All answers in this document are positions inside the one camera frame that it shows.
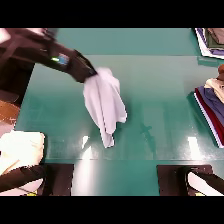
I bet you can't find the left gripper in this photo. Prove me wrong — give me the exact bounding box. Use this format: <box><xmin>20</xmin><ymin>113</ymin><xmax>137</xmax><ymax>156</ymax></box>
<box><xmin>67</xmin><ymin>49</ymin><xmax>98</xmax><ymax>84</ymax></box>

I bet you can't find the white shirt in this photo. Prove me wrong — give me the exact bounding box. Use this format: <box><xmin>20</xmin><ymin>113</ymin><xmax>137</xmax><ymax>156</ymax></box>
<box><xmin>82</xmin><ymin>67</ymin><xmax>129</xmax><ymax>149</ymax></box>

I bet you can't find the cream garment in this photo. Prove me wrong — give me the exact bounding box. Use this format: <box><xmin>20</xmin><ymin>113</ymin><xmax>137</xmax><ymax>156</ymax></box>
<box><xmin>0</xmin><ymin>130</ymin><xmax>46</xmax><ymax>177</ymax></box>

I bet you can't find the white garment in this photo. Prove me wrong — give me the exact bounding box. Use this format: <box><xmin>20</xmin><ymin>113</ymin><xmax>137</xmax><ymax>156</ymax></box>
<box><xmin>194</xmin><ymin>27</ymin><xmax>224</xmax><ymax>61</ymax></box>

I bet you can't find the blue garment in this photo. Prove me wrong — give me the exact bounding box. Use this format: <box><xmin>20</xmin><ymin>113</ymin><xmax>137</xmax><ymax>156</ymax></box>
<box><xmin>194</xmin><ymin>85</ymin><xmax>224</xmax><ymax>127</ymax></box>

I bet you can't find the purple garment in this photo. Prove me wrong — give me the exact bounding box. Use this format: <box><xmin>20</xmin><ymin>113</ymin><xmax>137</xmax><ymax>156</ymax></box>
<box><xmin>196</xmin><ymin>27</ymin><xmax>224</xmax><ymax>57</ymax></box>

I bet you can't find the beige garment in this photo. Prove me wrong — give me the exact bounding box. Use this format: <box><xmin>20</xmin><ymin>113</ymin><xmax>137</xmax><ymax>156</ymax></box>
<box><xmin>203</xmin><ymin>77</ymin><xmax>224</xmax><ymax>104</ymax></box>

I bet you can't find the olive green garment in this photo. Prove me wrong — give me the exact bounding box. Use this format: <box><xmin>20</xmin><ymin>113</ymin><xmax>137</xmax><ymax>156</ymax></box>
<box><xmin>203</xmin><ymin>27</ymin><xmax>224</xmax><ymax>52</ymax></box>

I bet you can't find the red garment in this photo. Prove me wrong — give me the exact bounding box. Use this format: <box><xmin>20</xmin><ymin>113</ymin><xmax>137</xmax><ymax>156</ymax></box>
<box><xmin>193</xmin><ymin>92</ymin><xmax>224</xmax><ymax>148</ymax></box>

